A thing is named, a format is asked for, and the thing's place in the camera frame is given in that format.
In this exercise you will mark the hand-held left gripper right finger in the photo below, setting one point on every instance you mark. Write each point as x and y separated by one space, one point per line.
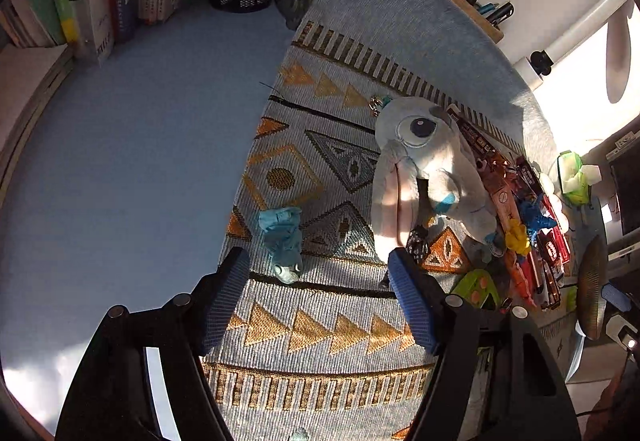
412 301

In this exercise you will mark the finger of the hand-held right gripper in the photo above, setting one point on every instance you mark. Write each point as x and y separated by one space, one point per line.
616 297

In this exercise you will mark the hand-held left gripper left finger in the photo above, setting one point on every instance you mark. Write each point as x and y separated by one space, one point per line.
227 301

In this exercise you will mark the round woven tray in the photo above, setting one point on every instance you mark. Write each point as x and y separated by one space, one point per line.
592 286

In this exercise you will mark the lime green squishy toy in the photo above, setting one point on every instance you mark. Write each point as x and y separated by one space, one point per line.
472 288

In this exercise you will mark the pale pink plush toy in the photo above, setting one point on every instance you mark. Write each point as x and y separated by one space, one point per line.
550 186

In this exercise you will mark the grey white plush toy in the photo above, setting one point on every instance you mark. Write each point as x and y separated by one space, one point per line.
430 151

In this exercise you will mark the person's right forearm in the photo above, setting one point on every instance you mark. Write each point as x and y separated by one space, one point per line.
617 403

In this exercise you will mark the blue desktop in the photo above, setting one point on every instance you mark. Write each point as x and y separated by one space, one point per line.
100 171

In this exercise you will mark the small black toy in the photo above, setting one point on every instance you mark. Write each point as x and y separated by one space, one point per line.
417 243

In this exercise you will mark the small blue figure toy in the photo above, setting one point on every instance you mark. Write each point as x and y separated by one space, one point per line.
282 236

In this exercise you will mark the black monitor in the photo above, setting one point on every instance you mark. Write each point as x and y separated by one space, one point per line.
627 196

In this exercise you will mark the blue star toy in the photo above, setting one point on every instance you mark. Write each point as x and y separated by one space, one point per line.
537 221

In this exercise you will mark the small yellow toy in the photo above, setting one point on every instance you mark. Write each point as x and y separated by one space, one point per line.
517 238

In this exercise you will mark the green tissue pack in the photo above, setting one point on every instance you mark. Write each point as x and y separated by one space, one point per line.
575 181

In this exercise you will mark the pile of red boxes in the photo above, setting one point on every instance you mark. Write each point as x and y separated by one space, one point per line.
505 201

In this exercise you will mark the patterned woven table mat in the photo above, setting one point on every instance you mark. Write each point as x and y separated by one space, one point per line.
325 131

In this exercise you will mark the black lamp knob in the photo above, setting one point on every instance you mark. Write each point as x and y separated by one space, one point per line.
541 62

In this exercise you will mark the white lamp pole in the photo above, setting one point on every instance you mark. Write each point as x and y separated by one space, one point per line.
575 31

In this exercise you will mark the wooden pen holder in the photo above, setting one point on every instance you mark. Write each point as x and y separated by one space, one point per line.
475 18

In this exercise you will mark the pale flat board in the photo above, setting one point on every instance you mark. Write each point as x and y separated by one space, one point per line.
30 81

